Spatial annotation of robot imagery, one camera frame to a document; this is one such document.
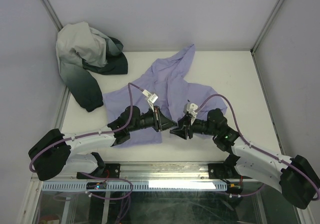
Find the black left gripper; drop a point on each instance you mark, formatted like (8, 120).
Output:
(196, 127)

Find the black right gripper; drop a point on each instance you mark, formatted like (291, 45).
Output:
(154, 120)

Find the lavender purple jacket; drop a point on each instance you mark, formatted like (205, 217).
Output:
(165, 77)

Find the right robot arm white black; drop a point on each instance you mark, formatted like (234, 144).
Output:
(293, 177)

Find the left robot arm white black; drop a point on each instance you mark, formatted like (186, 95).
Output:
(133, 136)

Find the grey and dark green jacket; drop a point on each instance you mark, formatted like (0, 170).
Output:
(82, 50)

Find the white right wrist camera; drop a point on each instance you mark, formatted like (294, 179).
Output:
(190, 109)

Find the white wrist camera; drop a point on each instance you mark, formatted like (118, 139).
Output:
(150, 97)
(190, 109)

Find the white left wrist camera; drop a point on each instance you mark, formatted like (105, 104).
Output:
(150, 97)

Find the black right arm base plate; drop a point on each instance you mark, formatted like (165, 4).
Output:
(222, 171)

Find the aluminium mounting rail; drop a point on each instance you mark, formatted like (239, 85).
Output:
(165, 170)

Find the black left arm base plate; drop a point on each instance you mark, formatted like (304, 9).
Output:
(112, 171)

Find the grey slotted cable duct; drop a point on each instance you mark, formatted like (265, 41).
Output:
(153, 185)

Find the aluminium right corner post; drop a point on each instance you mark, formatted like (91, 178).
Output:
(271, 18)

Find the aluminium corner post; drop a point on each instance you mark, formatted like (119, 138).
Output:
(52, 14)
(271, 18)

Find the aluminium left corner post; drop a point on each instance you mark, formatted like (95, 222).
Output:
(52, 14)

